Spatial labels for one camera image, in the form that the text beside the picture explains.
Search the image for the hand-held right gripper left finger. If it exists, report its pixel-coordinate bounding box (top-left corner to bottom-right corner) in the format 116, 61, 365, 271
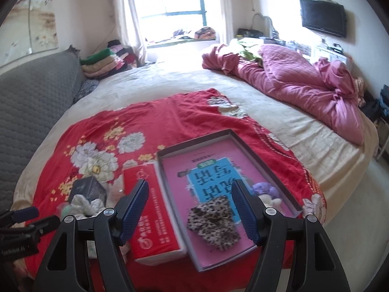
36, 179, 150, 292

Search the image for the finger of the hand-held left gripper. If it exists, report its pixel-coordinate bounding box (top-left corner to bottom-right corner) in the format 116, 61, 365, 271
18, 215, 61, 238
0, 206, 39, 225

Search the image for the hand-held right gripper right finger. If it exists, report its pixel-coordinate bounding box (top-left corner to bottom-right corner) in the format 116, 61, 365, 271
231, 179, 350, 292

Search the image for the purple and white plush toy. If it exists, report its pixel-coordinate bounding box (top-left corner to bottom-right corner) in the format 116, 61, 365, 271
250, 182, 285, 217

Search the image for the leopard print cloth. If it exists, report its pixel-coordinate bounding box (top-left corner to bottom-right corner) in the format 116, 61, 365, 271
186, 197, 241, 252

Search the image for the floral green tissue pack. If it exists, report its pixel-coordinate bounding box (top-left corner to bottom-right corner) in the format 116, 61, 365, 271
71, 194, 106, 218

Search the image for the cardboard box with pink base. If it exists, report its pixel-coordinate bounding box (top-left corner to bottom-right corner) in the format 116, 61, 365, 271
156, 129, 303, 273

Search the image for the pale green soft bundle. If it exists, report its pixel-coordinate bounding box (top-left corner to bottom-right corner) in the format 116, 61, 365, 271
59, 202, 75, 217

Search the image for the red and white box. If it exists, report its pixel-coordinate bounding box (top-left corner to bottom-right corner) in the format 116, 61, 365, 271
123, 162, 188, 266

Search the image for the dark wrapped box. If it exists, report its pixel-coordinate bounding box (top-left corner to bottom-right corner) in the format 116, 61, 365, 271
68, 175, 107, 208

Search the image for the red floral blanket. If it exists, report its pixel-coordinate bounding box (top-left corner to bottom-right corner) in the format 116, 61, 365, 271
24, 88, 328, 292

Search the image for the grey quilted headboard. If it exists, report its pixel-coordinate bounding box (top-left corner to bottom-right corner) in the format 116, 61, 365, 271
0, 48, 88, 211

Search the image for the dark patterned pillow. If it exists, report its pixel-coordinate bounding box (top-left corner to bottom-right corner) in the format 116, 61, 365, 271
74, 79, 101, 103

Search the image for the pink quilted duvet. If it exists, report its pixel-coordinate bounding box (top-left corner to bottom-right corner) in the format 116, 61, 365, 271
202, 43, 366, 146

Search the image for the pile of folded clothes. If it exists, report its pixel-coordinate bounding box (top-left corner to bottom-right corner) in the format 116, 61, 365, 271
80, 39, 141, 80

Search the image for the green cloth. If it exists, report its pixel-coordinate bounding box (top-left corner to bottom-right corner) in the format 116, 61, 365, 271
236, 38, 265, 65

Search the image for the dark blue bag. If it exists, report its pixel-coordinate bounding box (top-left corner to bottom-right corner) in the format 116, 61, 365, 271
361, 84, 389, 120

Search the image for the black bag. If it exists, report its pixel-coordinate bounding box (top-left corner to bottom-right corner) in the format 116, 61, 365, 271
236, 28, 264, 37

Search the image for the white cabinet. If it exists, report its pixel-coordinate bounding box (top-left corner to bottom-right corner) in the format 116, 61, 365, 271
312, 40, 351, 65

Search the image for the colourful cloth on windowsill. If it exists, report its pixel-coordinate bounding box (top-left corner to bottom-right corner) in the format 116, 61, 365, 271
194, 26, 217, 40

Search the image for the white curtain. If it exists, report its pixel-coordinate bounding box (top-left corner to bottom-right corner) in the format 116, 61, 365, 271
112, 0, 147, 67
215, 0, 241, 47

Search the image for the floral wall poster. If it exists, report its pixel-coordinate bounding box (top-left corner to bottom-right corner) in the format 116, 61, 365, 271
0, 0, 59, 68

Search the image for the white curved hose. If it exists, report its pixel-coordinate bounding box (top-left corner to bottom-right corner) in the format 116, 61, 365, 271
252, 12, 274, 38

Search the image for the black wall television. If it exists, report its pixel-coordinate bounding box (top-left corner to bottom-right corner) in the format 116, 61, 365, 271
299, 0, 348, 39

